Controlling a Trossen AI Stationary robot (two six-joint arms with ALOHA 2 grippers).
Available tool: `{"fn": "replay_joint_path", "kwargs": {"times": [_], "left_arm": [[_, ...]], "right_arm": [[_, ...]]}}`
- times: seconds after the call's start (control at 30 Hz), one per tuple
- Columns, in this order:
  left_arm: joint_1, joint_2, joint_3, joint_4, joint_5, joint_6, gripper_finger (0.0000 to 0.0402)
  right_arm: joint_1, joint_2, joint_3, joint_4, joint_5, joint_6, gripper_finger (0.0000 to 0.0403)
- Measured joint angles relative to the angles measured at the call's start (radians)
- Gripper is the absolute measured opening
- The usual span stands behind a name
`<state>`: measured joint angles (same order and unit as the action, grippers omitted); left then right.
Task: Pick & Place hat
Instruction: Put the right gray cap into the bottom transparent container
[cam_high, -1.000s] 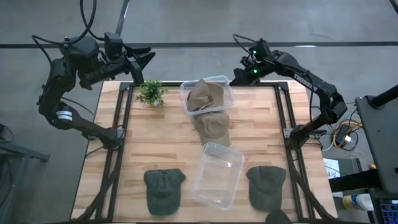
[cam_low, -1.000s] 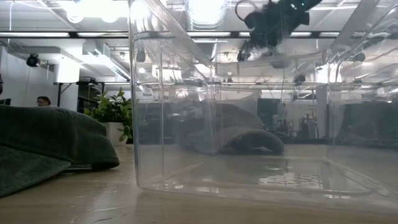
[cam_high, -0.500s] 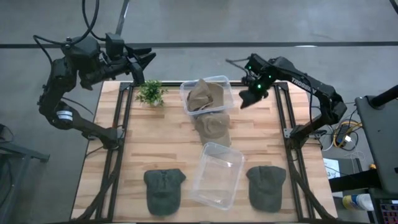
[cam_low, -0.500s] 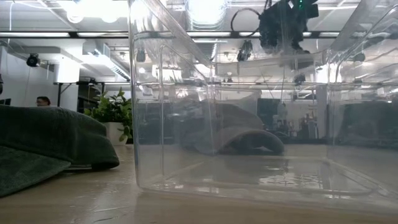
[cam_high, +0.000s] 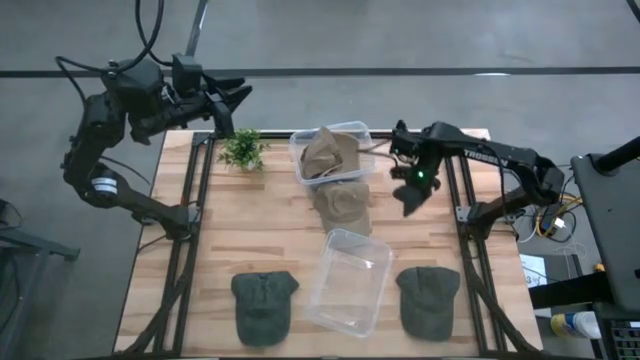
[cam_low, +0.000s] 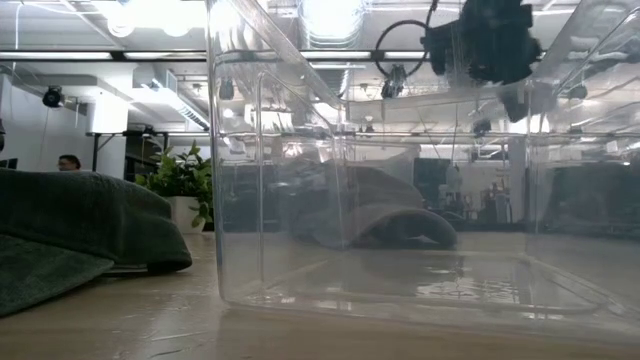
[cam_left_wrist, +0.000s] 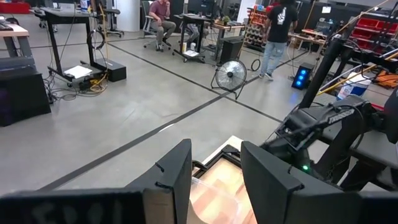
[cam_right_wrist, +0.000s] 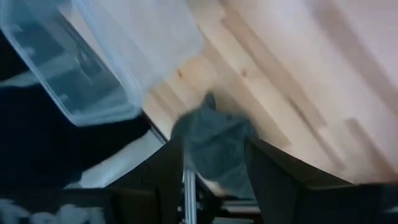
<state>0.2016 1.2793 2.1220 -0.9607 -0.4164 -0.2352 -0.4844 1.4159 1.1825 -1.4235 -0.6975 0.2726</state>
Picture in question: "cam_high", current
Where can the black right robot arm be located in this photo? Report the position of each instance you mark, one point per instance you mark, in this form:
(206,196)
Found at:
(500,160)

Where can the black keyboard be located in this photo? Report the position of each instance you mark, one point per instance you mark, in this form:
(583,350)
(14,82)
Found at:
(627,342)

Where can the black flat bar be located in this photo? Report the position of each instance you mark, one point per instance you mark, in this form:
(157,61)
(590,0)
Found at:
(570,290)

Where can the dark grey panel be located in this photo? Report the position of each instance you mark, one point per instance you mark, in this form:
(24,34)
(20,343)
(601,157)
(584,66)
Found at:
(610,225)

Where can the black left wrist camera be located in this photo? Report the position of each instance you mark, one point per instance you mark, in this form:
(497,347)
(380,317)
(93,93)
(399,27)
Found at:
(187,75)

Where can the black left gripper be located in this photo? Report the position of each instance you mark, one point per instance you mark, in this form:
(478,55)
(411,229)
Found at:
(215,102)

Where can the white paper sheet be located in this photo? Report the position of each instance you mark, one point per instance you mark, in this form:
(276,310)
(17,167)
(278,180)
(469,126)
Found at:
(532,267)

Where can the small green potted plant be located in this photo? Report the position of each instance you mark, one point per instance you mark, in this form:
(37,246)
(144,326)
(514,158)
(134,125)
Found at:
(243,149)

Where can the tan baseball cap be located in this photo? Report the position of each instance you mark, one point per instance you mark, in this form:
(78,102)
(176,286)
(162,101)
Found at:
(351,150)
(342,205)
(320,155)

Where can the clear plastic bin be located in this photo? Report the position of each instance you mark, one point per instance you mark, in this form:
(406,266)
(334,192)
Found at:
(350,280)
(300,165)

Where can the dark green baseball cap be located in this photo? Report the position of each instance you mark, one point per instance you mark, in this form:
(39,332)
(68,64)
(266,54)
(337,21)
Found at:
(427,305)
(262,310)

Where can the dark grey metal stand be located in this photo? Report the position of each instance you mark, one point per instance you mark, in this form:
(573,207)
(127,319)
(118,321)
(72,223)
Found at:
(30,245)

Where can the white plug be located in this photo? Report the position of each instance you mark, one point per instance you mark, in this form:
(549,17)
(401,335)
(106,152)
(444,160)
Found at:
(559,223)

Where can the black stand pole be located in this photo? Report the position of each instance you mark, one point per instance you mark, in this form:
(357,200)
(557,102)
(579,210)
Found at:
(620,154)

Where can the silver metal bracket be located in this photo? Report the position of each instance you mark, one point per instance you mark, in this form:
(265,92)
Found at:
(464,214)

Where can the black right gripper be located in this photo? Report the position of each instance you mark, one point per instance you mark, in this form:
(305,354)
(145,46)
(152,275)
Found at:
(422,165)

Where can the white bottle blue yellow label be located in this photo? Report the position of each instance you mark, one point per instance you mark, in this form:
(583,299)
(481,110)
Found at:
(580,325)

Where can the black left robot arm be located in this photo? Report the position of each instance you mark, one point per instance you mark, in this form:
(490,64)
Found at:
(100,130)

